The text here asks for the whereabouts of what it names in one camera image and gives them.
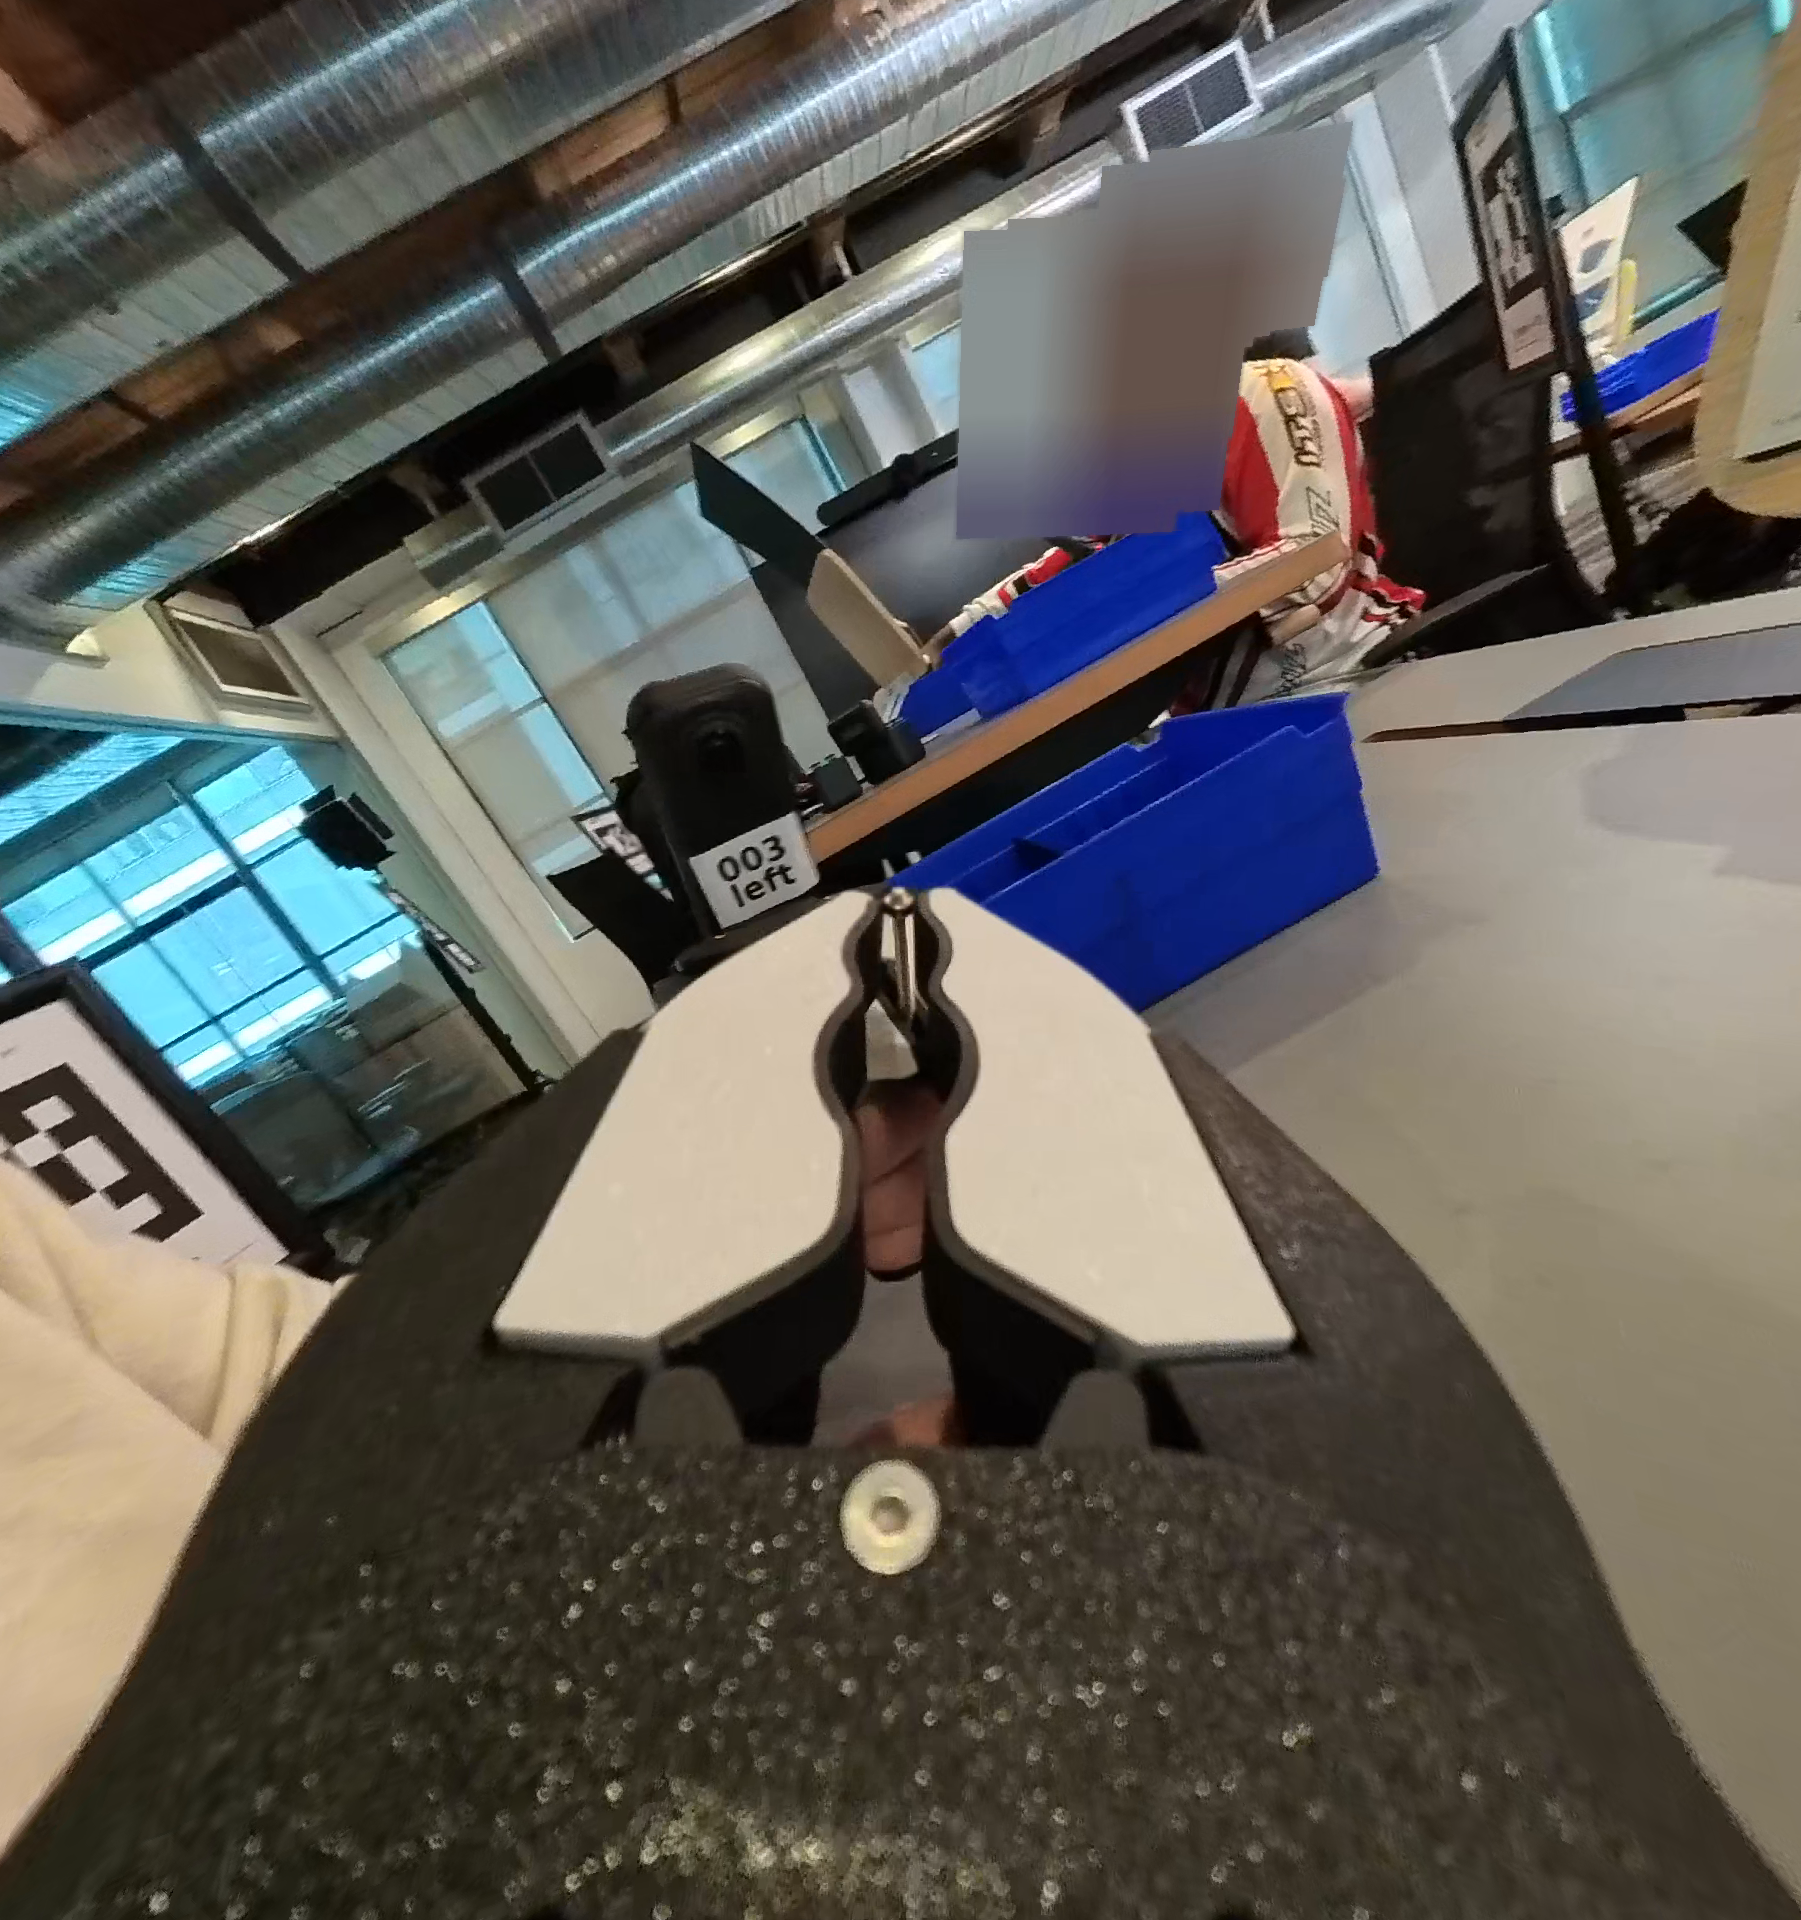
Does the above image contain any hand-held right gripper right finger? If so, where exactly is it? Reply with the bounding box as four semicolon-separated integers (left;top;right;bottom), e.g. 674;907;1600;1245
915;883;1300;1442

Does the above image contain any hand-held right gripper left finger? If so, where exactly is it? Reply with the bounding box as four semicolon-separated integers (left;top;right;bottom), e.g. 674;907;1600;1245
493;888;878;1442

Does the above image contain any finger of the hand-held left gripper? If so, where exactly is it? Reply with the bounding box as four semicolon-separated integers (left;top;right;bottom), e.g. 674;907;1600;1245
862;981;935;1086

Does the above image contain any silver bolt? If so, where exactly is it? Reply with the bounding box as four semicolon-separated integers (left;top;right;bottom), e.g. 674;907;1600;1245
882;888;932;1037

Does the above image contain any blue plastic bin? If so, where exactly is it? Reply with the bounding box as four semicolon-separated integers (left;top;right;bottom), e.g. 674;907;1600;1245
975;509;1236;710
896;694;1383;1010
1558;305;1728;425
900;629;1024;725

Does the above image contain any person's left forearm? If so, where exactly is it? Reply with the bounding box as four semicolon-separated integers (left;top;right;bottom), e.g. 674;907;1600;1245
0;1116;351;1450

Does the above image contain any person's left hand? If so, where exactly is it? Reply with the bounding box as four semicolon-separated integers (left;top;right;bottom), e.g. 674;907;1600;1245
855;1079;945;1279

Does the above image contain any brown cardboard sheet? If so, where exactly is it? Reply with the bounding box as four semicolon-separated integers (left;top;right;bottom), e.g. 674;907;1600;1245
811;545;935;690

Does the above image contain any metal air vent grille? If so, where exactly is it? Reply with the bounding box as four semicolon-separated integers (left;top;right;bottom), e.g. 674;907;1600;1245
1117;35;1266;156
463;412;613;540

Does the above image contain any wooden office desk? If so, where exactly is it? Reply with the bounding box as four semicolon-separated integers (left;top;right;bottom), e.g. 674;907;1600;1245
803;528;1360;864

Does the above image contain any fiducial marker board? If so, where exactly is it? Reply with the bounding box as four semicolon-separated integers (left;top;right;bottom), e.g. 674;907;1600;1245
1454;26;1581;380
0;960;303;1277

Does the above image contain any person's cream sweater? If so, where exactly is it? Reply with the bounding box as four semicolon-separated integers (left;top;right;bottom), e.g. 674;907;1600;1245
0;1244;227;1861

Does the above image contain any grey table hatch cover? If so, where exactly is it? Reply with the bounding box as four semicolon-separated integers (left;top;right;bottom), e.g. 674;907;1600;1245
1508;617;1801;725

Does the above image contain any black office chair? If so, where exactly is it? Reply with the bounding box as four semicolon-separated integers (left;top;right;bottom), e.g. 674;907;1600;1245
1364;282;1629;640

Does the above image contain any instruction sheet on stand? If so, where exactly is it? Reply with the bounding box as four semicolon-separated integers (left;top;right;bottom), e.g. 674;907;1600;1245
1694;0;1801;520

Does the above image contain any black mounted camera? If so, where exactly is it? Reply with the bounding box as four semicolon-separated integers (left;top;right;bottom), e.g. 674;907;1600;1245
297;785;394;875

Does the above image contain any silver ventilation duct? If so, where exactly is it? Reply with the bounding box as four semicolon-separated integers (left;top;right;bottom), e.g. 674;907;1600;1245
0;0;1458;640
0;0;1084;444

